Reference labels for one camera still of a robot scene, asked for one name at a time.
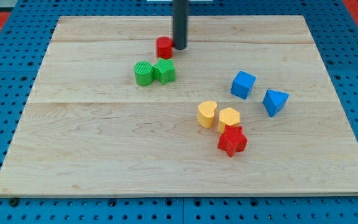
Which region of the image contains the blue cube block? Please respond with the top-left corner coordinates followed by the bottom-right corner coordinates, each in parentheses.
top-left (231, 71), bottom-right (256, 100)

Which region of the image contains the yellow heart block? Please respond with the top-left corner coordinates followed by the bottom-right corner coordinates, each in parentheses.
top-left (197, 101), bottom-right (218, 128)

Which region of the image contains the green star block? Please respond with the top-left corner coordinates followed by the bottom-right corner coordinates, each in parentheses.
top-left (153, 58), bottom-right (176, 85)

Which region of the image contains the yellow hexagon block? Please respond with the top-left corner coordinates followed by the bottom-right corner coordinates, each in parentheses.
top-left (217, 107), bottom-right (241, 133)

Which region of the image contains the green cylinder block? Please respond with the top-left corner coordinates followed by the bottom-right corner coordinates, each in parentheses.
top-left (134, 61), bottom-right (154, 86)

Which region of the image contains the red star block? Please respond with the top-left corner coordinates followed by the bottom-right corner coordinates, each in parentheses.
top-left (218, 125), bottom-right (248, 157)

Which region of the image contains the red cylinder block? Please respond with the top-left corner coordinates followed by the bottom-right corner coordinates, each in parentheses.
top-left (155, 36), bottom-right (173, 59)

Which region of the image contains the light wooden board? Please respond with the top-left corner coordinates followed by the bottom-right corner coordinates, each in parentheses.
top-left (0, 16), bottom-right (358, 198)

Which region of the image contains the blue triangular prism block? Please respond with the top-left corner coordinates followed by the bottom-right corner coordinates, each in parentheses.
top-left (263, 90), bottom-right (290, 117)

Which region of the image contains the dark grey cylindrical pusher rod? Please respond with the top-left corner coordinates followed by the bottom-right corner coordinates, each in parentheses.
top-left (172, 0), bottom-right (189, 50)

